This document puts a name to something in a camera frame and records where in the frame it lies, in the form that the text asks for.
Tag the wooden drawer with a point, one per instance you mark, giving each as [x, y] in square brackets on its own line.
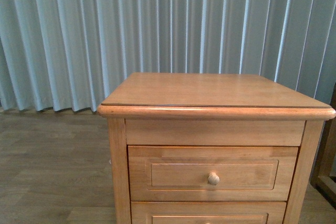
[208, 212]
[210, 173]

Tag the light blue pleated curtain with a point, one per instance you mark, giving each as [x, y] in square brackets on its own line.
[71, 54]

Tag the wooden nightstand cabinet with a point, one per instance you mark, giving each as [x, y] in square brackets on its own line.
[211, 110]

